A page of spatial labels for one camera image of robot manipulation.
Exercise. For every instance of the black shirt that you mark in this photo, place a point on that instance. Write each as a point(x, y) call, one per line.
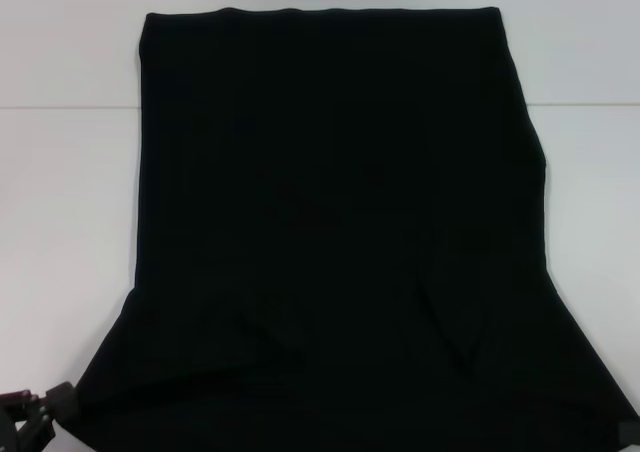
point(340, 222)

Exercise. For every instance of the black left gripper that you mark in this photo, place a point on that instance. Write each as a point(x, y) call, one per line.
point(7, 432)

